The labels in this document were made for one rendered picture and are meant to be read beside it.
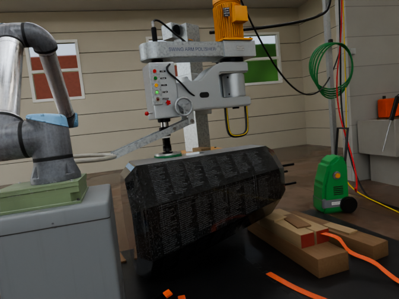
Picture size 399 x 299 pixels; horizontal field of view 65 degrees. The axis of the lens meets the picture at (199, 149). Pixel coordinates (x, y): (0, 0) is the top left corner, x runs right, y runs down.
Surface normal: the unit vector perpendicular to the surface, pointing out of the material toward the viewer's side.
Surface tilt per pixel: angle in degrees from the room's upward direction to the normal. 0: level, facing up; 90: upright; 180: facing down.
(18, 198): 90
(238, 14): 90
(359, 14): 90
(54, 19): 90
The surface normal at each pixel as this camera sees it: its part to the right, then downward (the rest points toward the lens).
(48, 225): 0.25, 0.07
